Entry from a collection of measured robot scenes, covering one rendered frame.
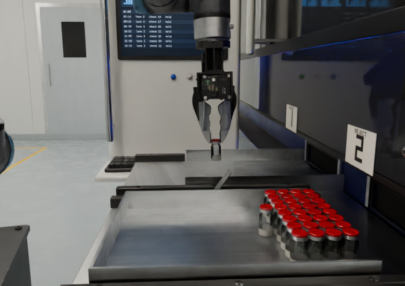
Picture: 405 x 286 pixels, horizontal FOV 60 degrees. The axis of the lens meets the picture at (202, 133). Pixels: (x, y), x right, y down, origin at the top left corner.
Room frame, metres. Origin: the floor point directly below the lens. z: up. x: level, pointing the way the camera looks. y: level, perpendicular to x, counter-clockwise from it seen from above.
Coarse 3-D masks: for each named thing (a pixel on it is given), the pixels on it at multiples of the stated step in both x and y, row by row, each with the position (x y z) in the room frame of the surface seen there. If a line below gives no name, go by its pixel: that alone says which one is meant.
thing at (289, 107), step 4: (288, 104) 0.88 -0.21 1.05; (288, 108) 0.88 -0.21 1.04; (292, 108) 0.84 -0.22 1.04; (296, 108) 0.82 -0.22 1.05; (288, 112) 0.88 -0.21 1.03; (296, 112) 0.81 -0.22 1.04; (288, 116) 0.87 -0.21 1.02; (292, 116) 0.84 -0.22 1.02; (296, 116) 0.81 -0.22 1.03; (288, 120) 0.87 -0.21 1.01; (292, 120) 0.84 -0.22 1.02; (296, 120) 0.81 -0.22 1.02; (288, 124) 0.87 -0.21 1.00; (292, 124) 0.84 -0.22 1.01; (296, 124) 0.81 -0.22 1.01; (288, 128) 0.87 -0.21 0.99; (292, 128) 0.84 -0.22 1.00; (296, 128) 0.81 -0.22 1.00; (296, 132) 0.81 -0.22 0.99
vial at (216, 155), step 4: (212, 144) 0.75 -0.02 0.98; (216, 144) 0.75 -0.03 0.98; (212, 148) 0.75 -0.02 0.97; (216, 148) 0.75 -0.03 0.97; (220, 148) 0.75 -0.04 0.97; (212, 152) 0.75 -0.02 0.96; (216, 152) 0.75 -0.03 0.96; (220, 152) 0.75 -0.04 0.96; (212, 156) 0.75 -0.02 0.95; (216, 156) 0.75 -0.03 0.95; (220, 156) 0.75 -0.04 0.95; (216, 160) 0.75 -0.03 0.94
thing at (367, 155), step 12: (348, 132) 0.55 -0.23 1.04; (360, 132) 0.51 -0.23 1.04; (372, 132) 0.48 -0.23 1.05; (348, 144) 0.55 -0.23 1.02; (360, 144) 0.51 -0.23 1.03; (372, 144) 0.48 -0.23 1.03; (348, 156) 0.54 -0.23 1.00; (360, 156) 0.51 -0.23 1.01; (372, 156) 0.47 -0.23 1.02; (360, 168) 0.50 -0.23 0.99; (372, 168) 0.47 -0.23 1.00
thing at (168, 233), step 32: (128, 192) 0.62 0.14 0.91; (160, 192) 0.62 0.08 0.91; (192, 192) 0.63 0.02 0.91; (224, 192) 0.63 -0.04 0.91; (256, 192) 0.63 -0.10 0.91; (128, 224) 0.55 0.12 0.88; (160, 224) 0.55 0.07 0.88; (192, 224) 0.55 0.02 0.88; (224, 224) 0.55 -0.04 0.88; (256, 224) 0.55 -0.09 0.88; (96, 256) 0.39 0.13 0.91; (128, 256) 0.45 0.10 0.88; (160, 256) 0.45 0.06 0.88; (192, 256) 0.45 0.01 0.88; (224, 256) 0.45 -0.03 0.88; (256, 256) 0.45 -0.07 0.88
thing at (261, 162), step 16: (192, 160) 0.97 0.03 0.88; (208, 160) 0.97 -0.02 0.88; (224, 160) 0.97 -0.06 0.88; (240, 160) 0.97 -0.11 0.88; (256, 160) 0.97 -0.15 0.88; (272, 160) 0.97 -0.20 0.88; (288, 160) 0.97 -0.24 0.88; (304, 160) 0.97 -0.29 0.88; (192, 176) 0.71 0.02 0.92; (208, 176) 0.71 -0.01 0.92; (240, 176) 0.71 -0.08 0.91; (256, 176) 0.72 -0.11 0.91; (272, 176) 0.72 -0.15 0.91; (288, 176) 0.72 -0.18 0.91; (304, 176) 0.72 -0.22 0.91; (320, 176) 0.72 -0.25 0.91; (336, 176) 0.72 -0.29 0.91
